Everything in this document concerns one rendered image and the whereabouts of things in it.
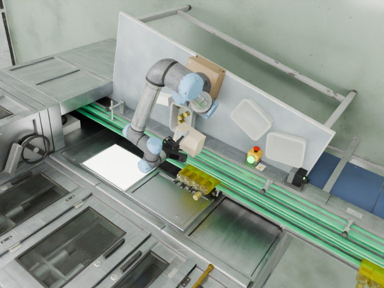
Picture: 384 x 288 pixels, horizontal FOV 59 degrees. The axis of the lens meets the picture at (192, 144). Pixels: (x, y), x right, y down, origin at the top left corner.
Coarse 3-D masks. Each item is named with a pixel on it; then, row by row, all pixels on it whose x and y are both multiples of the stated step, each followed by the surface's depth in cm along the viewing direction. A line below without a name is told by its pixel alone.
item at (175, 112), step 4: (172, 104) 227; (176, 104) 224; (172, 108) 229; (176, 108) 232; (180, 108) 234; (184, 108) 222; (172, 112) 231; (176, 112) 234; (180, 112) 235; (184, 112) 233; (192, 112) 220; (172, 116) 233; (176, 116) 237; (188, 116) 233; (192, 116) 222; (172, 120) 235; (176, 120) 239; (188, 120) 234; (172, 124) 237; (176, 124) 241; (188, 124) 236; (172, 128) 238
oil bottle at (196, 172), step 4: (196, 168) 221; (192, 172) 218; (196, 172) 218; (200, 172) 219; (188, 176) 214; (192, 176) 215; (196, 176) 215; (184, 180) 214; (188, 180) 212; (192, 180) 212
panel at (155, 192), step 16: (96, 176) 230; (144, 176) 232; (160, 176) 235; (128, 192) 218; (144, 192) 220; (160, 192) 222; (176, 192) 224; (192, 192) 225; (144, 208) 212; (160, 208) 211; (176, 208) 212; (192, 208) 213; (176, 224) 201
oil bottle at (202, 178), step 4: (204, 172) 218; (200, 176) 215; (204, 176) 215; (208, 176) 216; (196, 180) 211; (200, 180) 212; (204, 180) 213; (192, 184) 211; (196, 184) 209; (200, 184) 210; (196, 188) 210
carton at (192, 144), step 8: (176, 128) 193; (184, 128) 194; (192, 128) 195; (176, 136) 196; (192, 136) 190; (200, 136) 192; (184, 144) 195; (192, 144) 191; (200, 144) 192; (192, 152) 194; (200, 152) 200
